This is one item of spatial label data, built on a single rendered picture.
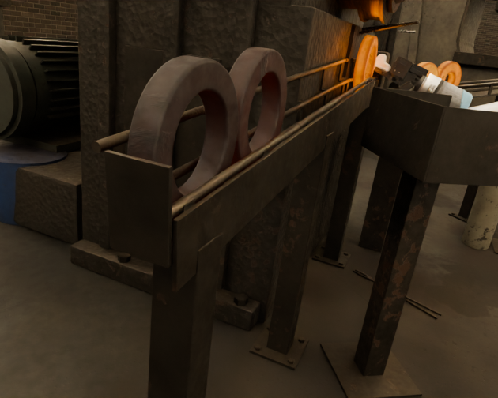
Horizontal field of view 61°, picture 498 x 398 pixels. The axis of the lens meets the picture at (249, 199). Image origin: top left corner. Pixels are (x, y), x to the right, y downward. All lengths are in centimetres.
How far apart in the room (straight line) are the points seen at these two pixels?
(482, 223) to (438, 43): 230
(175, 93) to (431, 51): 385
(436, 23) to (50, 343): 377
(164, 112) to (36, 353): 92
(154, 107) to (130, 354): 87
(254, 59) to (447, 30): 365
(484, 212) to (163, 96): 191
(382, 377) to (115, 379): 68
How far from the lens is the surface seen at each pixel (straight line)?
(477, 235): 222
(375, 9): 142
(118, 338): 125
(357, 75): 143
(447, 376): 136
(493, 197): 217
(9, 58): 181
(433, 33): 421
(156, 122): 40
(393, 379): 126
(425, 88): 158
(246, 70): 57
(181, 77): 42
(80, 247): 154
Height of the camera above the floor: 79
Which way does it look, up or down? 21 degrees down
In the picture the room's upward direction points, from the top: 7 degrees clockwise
